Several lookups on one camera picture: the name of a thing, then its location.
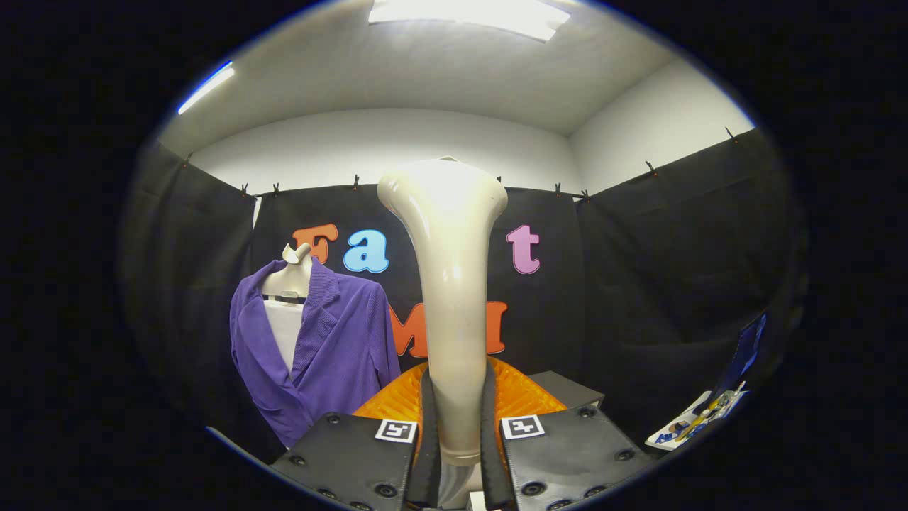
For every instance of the ceiling light panel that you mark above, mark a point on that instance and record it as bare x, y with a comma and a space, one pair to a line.
468, 14

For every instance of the white cluttered side table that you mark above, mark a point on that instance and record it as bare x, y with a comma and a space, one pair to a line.
691, 422

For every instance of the ceiling light strip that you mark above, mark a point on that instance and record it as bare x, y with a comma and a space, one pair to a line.
206, 87

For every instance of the dark computer monitor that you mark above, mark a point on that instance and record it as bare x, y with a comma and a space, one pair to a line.
748, 351

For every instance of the grey drawer cabinet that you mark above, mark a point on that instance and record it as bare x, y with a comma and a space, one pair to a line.
567, 389

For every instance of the white garment stand board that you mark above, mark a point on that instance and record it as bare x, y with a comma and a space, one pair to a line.
284, 330

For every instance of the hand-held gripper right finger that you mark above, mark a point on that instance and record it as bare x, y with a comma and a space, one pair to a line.
567, 461

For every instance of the cream clothes hanger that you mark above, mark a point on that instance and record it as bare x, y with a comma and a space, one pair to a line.
287, 280

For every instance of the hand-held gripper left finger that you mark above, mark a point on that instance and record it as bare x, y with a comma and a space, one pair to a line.
355, 461

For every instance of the row of black clips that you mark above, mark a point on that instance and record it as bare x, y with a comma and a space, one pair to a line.
355, 182

